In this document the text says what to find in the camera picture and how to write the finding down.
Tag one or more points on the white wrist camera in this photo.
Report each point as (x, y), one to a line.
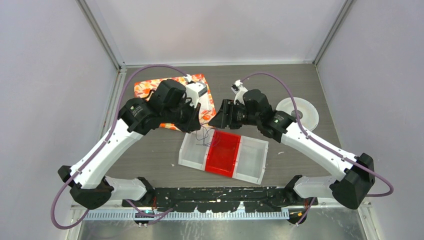
(197, 91)
(239, 90)

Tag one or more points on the red plastic bin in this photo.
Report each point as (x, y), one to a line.
(222, 154)

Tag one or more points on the slotted white cable duct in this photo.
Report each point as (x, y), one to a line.
(133, 215)

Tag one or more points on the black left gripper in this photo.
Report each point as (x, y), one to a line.
(193, 123)

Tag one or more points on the left white plastic bin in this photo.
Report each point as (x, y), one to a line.
(194, 150)

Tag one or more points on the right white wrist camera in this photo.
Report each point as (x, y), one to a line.
(239, 90)

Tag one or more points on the white perforated cable spool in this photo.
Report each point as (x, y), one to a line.
(308, 114)

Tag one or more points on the white plastic bin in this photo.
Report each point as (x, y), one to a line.
(194, 150)
(251, 160)

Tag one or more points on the right white plastic bin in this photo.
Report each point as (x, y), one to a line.
(251, 160)

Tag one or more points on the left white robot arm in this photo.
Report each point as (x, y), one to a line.
(170, 103)

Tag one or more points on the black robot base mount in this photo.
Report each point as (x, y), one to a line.
(259, 199)

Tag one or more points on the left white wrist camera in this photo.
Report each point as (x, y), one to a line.
(197, 91)

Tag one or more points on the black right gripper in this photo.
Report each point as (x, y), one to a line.
(222, 120)

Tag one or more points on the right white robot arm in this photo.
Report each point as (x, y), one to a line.
(350, 179)

